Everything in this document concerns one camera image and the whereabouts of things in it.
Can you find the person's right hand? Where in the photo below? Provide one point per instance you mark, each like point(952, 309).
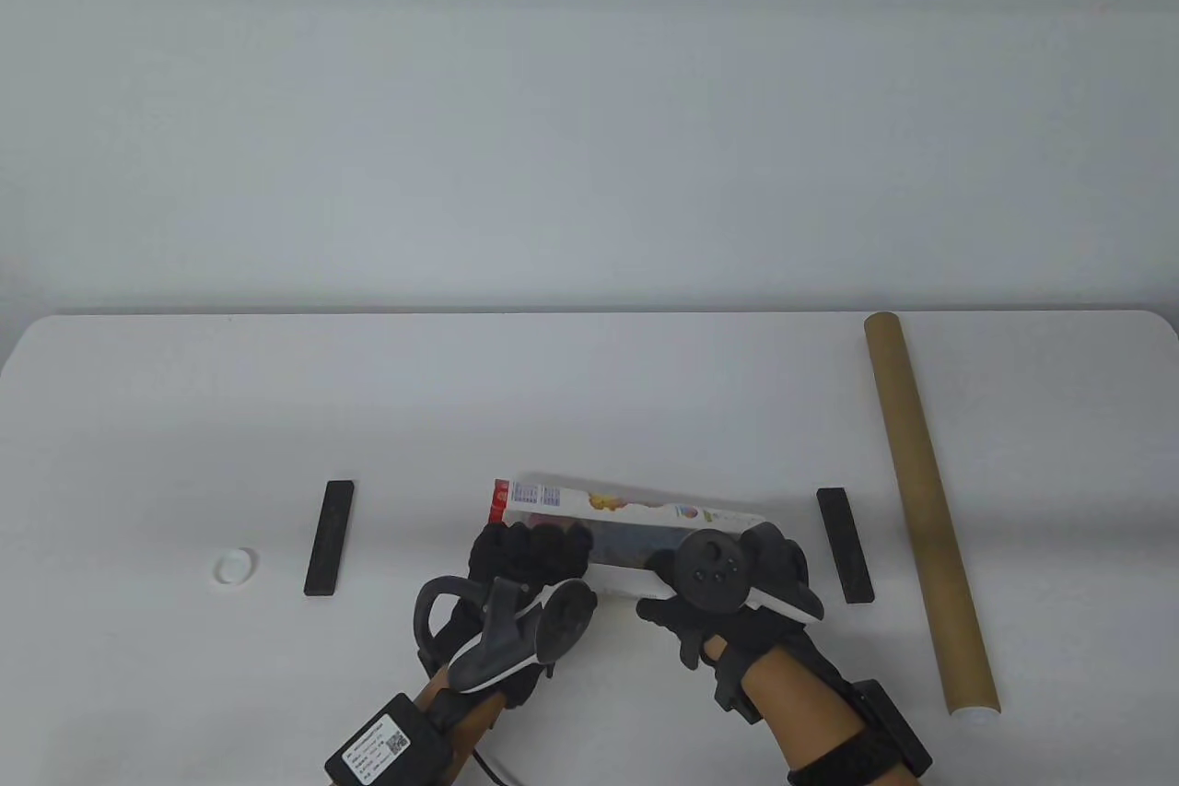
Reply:
point(783, 565)

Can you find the person's left hand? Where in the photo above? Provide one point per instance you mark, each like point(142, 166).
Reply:
point(534, 556)

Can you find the black bar paperweight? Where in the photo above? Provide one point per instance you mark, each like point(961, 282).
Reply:
point(845, 546)
point(330, 537)

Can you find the colourful paper map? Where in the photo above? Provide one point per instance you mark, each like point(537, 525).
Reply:
point(626, 514)

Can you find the brown cardboard mailing tube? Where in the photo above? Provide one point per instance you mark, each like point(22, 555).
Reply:
point(916, 491)

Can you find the white plastic tube cap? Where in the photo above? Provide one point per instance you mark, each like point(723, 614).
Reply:
point(976, 715)
point(235, 566)

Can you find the person's left forearm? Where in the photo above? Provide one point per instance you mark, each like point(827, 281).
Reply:
point(461, 712)

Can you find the person's right forearm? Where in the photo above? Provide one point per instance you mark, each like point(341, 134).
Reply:
point(801, 703)

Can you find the grey white right controller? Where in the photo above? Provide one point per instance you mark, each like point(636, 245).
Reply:
point(709, 565)

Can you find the grey white controller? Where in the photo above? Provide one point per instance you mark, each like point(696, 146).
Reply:
point(516, 639)
point(709, 565)

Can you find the grey white left controller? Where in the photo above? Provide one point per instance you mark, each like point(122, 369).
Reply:
point(516, 639)

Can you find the black plain wrist camera box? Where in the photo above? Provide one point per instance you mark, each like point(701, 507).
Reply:
point(893, 726)

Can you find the black labelled wrist camera box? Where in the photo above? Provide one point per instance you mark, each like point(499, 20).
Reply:
point(387, 744)

